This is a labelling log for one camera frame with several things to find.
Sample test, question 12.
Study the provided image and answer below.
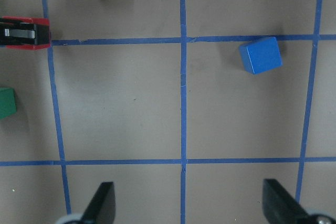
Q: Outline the brown paper mat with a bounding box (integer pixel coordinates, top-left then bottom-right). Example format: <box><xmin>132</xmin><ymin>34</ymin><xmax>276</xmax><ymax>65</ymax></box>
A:
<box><xmin>1</xmin><ymin>0</ymin><xmax>335</xmax><ymax>223</ymax></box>

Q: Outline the red wooden block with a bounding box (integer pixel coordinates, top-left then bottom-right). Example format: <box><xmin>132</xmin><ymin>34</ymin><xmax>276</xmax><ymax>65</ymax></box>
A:
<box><xmin>2</xmin><ymin>17</ymin><xmax>51</xmax><ymax>51</ymax></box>

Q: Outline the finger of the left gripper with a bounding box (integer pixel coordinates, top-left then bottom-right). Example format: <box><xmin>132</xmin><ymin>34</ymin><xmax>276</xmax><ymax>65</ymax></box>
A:
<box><xmin>0</xmin><ymin>18</ymin><xmax>50</xmax><ymax>46</ymax></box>

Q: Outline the green wooden block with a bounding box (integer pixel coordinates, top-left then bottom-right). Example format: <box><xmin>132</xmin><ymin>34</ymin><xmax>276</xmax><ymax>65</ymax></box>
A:
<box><xmin>0</xmin><ymin>88</ymin><xmax>17</xmax><ymax>119</ymax></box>

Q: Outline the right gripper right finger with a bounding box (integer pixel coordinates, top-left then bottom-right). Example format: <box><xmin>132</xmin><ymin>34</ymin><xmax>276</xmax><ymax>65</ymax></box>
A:
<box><xmin>262</xmin><ymin>179</ymin><xmax>315</xmax><ymax>224</ymax></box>

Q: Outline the blue wooden block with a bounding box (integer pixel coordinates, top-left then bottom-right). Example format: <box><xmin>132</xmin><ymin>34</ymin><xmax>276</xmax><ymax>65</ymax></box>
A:
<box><xmin>239</xmin><ymin>37</ymin><xmax>282</xmax><ymax>74</ymax></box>

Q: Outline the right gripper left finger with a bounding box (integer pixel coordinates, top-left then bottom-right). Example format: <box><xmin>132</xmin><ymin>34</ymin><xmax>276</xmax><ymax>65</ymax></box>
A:
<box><xmin>80</xmin><ymin>182</ymin><xmax>116</xmax><ymax>224</ymax></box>

